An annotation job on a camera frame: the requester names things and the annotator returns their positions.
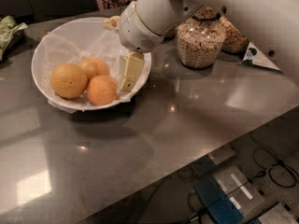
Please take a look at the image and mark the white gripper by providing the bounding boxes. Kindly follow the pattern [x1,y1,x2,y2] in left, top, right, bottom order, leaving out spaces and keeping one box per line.
[103,2,164,92]

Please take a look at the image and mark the orange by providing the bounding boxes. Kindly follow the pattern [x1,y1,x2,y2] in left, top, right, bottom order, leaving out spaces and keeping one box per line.
[50,63,88,99]
[78,57,110,79]
[86,76,120,105]

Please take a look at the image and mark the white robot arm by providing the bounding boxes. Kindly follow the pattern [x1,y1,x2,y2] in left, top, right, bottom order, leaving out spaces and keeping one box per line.
[119,0,299,84]

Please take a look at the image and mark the white bowl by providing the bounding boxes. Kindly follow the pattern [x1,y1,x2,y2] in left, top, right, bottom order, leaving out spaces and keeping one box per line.
[30,17,152,112]

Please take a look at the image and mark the white paper liner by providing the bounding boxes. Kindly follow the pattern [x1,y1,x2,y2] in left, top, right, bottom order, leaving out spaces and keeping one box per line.
[36,28,151,113]

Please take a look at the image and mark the front glass cereal jar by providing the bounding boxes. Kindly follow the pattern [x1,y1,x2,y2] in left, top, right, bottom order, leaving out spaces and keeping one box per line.
[177,7,226,69]

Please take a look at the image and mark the glass cereal jar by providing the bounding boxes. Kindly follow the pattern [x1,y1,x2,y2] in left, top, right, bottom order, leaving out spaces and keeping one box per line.
[220,17,249,54]
[177,7,226,69]

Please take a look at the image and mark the right glass cereal jar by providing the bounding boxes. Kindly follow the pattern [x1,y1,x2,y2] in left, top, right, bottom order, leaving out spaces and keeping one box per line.
[220,17,249,54]

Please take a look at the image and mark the green snack packet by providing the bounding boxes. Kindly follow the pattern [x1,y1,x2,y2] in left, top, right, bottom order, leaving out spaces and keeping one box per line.
[0,16,28,62]

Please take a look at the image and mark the white allergen info card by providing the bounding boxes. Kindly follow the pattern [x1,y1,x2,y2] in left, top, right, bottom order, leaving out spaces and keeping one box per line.
[242,42,280,72]

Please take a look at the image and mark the grey floor boxes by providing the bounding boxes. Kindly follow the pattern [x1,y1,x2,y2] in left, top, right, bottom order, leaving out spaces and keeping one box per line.
[207,144,299,224]

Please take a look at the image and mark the blue box under table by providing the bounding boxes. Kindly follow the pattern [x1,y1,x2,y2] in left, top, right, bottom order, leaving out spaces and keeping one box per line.
[192,156,244,224]

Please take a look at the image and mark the black cable loop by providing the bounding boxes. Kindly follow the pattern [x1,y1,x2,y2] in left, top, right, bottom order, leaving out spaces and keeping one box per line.
[251,147,299,189]

